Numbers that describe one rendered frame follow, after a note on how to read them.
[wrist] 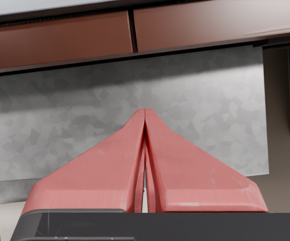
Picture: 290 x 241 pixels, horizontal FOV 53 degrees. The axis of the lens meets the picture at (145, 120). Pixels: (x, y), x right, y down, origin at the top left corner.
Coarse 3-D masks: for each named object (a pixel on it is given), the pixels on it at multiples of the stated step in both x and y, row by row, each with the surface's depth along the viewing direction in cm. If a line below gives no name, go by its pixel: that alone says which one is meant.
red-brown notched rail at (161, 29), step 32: (224, 0) 27; (256, 0) 27; (288, 0) 27; (0, 32) 28; (32, 32) 28; (64, 32) 28; (96, 32) 28; (128, 32) 28; (160, 32) 28; (192, 32) 28; (224, 32) 28; (256, 32) 28; (288, 32) 28; (0, 64) 29; (32, 64) 29; (64, 64) 34
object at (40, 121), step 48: (240, 48) 42; (0, 96) 44; (48, 96) 44; (96, 96) 44; (144, 96) 44; (192, 96) 44; (240, 96) 44; (0, 144) 45; (48, 144) 45; (240, 144) 45
